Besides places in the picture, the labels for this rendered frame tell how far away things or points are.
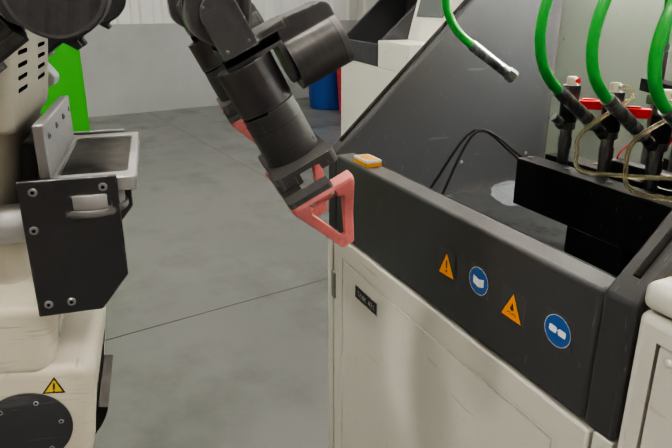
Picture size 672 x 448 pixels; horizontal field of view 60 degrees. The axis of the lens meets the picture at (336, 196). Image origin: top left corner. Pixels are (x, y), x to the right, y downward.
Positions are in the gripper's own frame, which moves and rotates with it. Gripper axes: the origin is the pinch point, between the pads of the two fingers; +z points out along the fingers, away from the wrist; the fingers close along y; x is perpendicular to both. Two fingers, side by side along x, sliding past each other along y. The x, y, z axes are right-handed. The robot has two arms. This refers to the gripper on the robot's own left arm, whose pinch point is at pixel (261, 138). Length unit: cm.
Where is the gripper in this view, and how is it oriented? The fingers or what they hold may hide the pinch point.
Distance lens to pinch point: 104.4
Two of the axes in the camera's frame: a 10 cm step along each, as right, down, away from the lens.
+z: 4.3, 8.0, 4.1
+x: -8.5, 5.1, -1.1
